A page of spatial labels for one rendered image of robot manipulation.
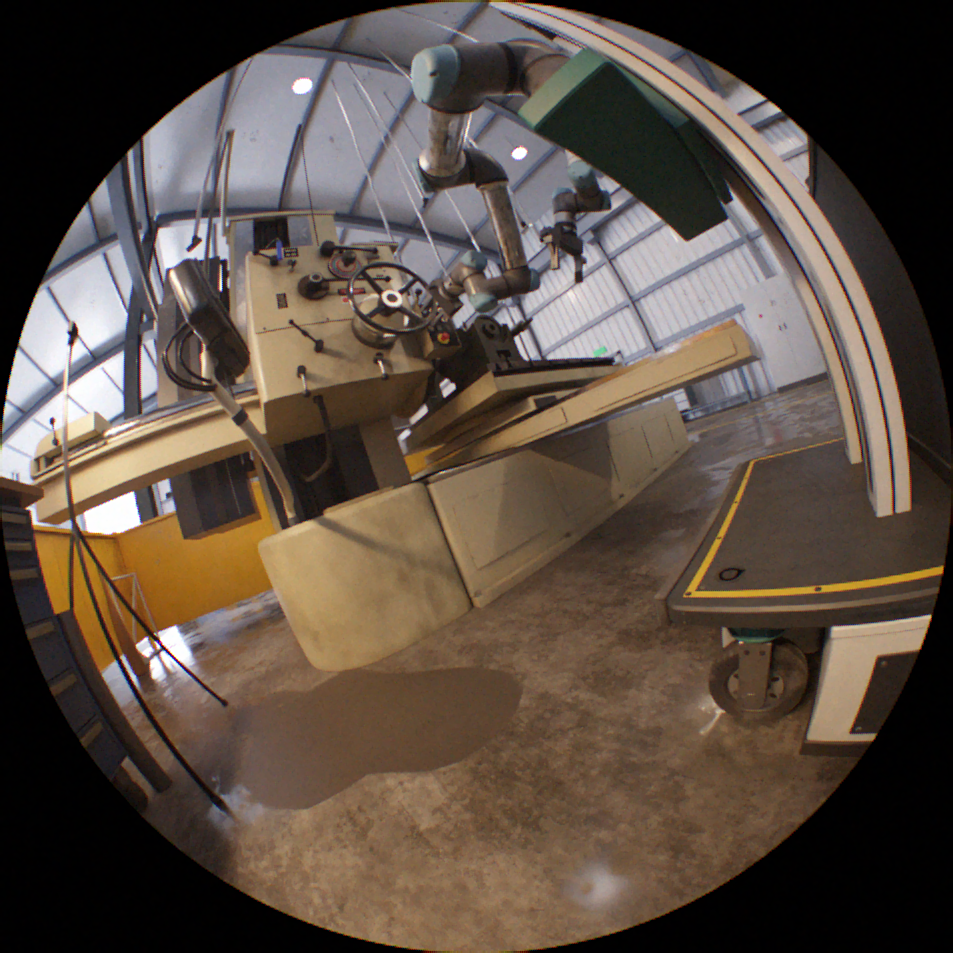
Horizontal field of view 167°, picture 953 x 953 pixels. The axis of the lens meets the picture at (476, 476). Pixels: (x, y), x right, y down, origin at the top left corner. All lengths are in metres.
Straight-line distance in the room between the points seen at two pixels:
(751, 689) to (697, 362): 0.94
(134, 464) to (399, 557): 1.26
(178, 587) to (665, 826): 3.83
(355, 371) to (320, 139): 7.59
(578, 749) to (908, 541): 0.62
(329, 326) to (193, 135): 7.95
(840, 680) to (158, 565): 4.12
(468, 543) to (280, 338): 1.16
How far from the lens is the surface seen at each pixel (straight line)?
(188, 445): 1.59
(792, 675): 0.58
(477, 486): 1.48
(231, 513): 1.87
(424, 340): 1.49
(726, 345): 1.16
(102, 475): 1.75
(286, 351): 1.38
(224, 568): 3.67
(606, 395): 1.31
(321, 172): 9.00
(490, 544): 1.48
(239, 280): 2.52
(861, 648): 0.44
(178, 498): 1.96
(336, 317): 1.50
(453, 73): 0.63
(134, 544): 4.02
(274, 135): 8.64
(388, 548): 1.28
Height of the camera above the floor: 0.55
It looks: 1 degrees down
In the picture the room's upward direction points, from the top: 20 degrees counter-clockwise
